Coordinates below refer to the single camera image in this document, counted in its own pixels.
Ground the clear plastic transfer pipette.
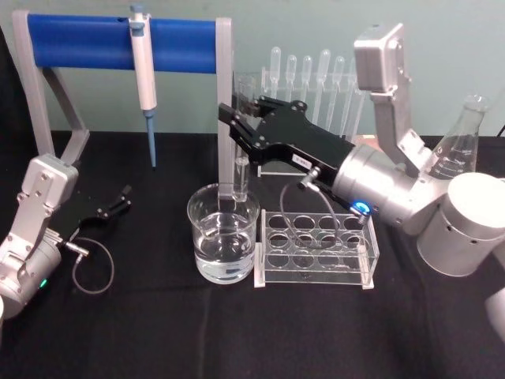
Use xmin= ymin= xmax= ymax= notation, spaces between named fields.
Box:
xmin=286 ymin=54 xmax=299 ymax=104
xmin=318 ymin=48 xmax=333 ymax=129
xmin=333 ymin=56 xmax=347 ymax=137
xmin=301 ymin=54 xmax=316 ymax=122
xmin=346 ymin=58 xmax=361 ymax=137

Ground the glass beaker with water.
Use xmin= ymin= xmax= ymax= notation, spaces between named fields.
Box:
xmin=186 ymin=183 xmax=260 ymax=283

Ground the left gripper dark cable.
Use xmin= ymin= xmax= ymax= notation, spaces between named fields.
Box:
xmin=64 ymin=236 xmax=116 ymax=295

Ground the white and blue pipette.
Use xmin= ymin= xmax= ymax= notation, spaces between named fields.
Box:
xmin=129 ymin=2 xmax=159 ymax=171

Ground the black table cloth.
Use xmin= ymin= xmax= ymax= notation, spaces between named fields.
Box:
xmin=0 ymin=24 xmax=505 ymax=379

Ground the grey stand with blue bar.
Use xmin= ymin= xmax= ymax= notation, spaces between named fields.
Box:
xmin=11 ymin=9 xmax=238 ymax=206

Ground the right gripper dark cable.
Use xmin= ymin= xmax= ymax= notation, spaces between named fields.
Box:
xmin=279 ymin=167 xmax=337 ymax=253

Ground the gripper dark cable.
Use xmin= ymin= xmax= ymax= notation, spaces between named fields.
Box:
xmin=64 ymin=236 xmax=116 ymax=295
xmin=279 ymin=167 xmax=337 ymax=253

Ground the clear glass conical flask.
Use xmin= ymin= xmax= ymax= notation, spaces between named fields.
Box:
xmin=429 ymin=93 xmax=491 ymax=181

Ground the clear acrylic test tube rack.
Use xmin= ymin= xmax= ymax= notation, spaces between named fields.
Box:
xmin=254 ymin=208 xmax=381 ymax=290

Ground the clear acrylic dropper rack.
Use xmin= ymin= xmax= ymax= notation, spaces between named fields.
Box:
xmin=256 ymin=65 xmax=368 ymax=177

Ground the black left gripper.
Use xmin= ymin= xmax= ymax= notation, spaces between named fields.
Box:
xmin=69 ymin=184 xmax=133 ymax=240

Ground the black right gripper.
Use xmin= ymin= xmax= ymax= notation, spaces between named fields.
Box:
xmin=218 ymin=93 xmax=357 ymax=187

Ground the clear glass test tube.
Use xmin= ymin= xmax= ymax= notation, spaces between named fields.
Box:
xmin=234 ymin=73 xmax=254 ymax=203

